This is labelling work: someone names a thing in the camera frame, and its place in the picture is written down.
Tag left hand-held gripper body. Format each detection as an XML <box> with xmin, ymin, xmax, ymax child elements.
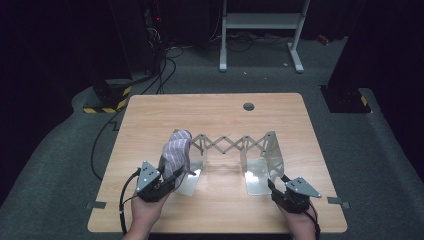
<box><xmin>135</xmin><ymin>160</ymin><xmax>175</xmax><ymax>203</ymax></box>

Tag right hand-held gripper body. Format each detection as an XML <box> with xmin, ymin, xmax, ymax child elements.
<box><xmin>271</xmin><ymin>176</ymin><xmax>323</xmax><ymax>214</ymax></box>

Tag expandable grey metal bookend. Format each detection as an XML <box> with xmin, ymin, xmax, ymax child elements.
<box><xmin>158</xmin><ymin>129</ymin><xmax>286</xmax><ymax>197</ymax></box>

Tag striped grey cloth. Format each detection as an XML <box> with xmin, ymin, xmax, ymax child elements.
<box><xmin>161</xmin><ymin>129</ymin><xmax>194</xmax><ymax>191</ymax></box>

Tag grey tape piece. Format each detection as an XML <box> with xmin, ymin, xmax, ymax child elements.
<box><xmin>86</xmin><ymin>200</ymin><xmax>108</xmax><ymax>210</ymax></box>
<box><xmin>327</xmin><ymin>196</ymin><xmax>351</xmax><ymax>210</ymax></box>

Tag black base with wide hazard stripes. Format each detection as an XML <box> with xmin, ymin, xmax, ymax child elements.
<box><xmin>83</xmin><ymin>84</ymin><xmax>133</xmax><ymax>114</ymax></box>

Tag black base with small hazard stripe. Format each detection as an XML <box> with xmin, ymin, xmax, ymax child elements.
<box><xmin>319</xmin><ymin>84</ymin><xmax>373</xmax><ymax>114</ymax></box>

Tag dark equipment rack with red light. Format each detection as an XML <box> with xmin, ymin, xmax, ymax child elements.
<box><xmin>141</xmin><ymin>0</ymin><xmax>168</xmax><ymax>76</ymax></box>

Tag white metal stand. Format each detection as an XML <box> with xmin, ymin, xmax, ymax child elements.
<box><xmin>218</xmin><ymin>0</ymin><xmax>311</xmax><ymax>74</ymax></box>

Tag long black floor cable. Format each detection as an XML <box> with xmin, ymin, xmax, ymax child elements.
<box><xmin>90</xmin><ymin>46</ymin><xmax>184</xmax><ymax>182</ymax></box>

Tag cable bundle under stand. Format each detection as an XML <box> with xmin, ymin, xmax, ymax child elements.
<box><xmin>226</xmin><ymin>31</ymin><xmax>291</xmax><ymax>53</ymax></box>

